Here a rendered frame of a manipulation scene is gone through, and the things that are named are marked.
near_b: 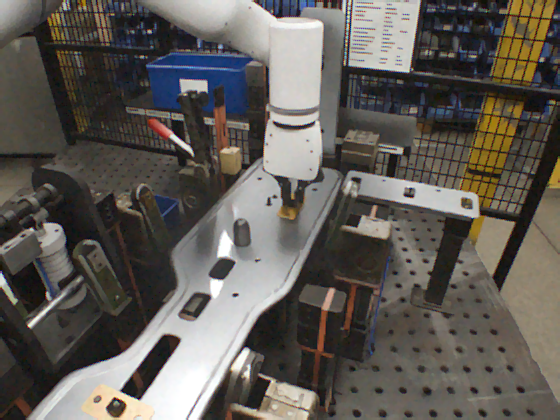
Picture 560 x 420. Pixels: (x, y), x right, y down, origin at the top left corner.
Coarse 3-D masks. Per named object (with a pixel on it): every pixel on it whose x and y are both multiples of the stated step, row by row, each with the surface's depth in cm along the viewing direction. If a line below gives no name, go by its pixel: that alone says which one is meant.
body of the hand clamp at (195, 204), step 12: (192, 168) 81; (180, 180) 81; (192, 180) 80; (204, 180) 79; (216, 180) 84; (180, 192) 83; (192, 192) 81; (204, 192) 80; (216, 192) 85; (192, 204) 84; (204, 204) 82; (192, 216) 85; (216, 264) 94; (216, 276) 95
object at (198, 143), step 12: (180, 96) 71; (192, 96) 72; (204, 96) 71; (192, 108) 72; (192, 120) 73; (204, 120) 76; (192, 132) 74; (204, 132) 77; (192, 144) 76; (204, 144) 78; (204, 156) 80
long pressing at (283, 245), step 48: (240, 192) 83; (336, 192) 84; (192, 240) 70; (288, 240) 70; (192, 288) 60; (240, 288) 60; (288, 288) 60; (144, 336) 52; (192, 336) 52; (240, 336) 53; (96, 384) 46; (192, 384) 46
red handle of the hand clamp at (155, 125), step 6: (150, 120) 78; (156, 120) 79; (150, 126) 78; (156, 126) 78; (162, 126) 78; (156, 132) 79; (162, 132) 78; (168, 132) 78; (168, 138) 79; (174, 138) 79; (174, 144) 79; (180, 144) 79; (180, 150) 79; (186, 150) 79; (192, 150) 79; (186, 156) 79; (192, 156) 79
